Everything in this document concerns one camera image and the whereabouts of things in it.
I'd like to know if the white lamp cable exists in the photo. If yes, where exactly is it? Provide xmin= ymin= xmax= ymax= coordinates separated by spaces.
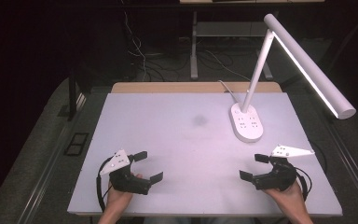
xmin=217 ymin=79 xmax=241 ymax=105

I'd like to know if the grey metal stand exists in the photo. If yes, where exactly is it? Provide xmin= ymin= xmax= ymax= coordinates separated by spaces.
xmin=190 ymin=10 xmax=275 ymax=80

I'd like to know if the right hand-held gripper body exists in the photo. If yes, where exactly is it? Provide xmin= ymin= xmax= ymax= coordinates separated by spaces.
xmin=251 ymin=144 xmax=315 ymax=191

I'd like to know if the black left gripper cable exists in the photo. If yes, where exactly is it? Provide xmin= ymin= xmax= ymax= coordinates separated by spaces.
xmin=95 ymin=156 xmax=114 ymax=213

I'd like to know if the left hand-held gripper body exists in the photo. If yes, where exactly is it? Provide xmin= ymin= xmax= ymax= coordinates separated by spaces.
xmin=99 ymin=149 xmax=152 ymax=196

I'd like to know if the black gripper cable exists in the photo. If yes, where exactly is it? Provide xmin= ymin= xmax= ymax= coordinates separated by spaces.
xmin=294 ymin=167 xmax=313 ymax=202
xmin=95 ymin=156 xmax=114 ymax=213

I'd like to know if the person's right hand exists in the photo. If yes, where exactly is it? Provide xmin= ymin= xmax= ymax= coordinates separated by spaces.
xmin=262 ymin=182 xmax=308 ymax=216

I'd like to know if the person's left hand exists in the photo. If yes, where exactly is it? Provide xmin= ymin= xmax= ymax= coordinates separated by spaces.
xmin=105 ymin=173 xmax=144 ymax=213

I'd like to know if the white desk lamp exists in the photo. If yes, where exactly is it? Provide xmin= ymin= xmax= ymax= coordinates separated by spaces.
xmin=229 ymin=13 xmax=357 ymax=144

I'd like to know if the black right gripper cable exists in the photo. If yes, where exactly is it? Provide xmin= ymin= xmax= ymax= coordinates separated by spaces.
xmin=294 ymin=167 xmax=313 ymax=202

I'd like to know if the wooden table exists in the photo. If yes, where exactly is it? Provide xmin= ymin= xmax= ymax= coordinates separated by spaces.
xmin=110 ymin=81 xmax=283 ymax=94

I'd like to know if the white table mat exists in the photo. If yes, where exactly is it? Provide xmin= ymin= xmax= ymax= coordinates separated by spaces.
xmin=67 ymin=91 xmax=344 ymax=218

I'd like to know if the tangle of floor cables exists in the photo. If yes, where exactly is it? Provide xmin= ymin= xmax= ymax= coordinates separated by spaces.
xmin=119 ymin=0 xmax=250 ymax=82

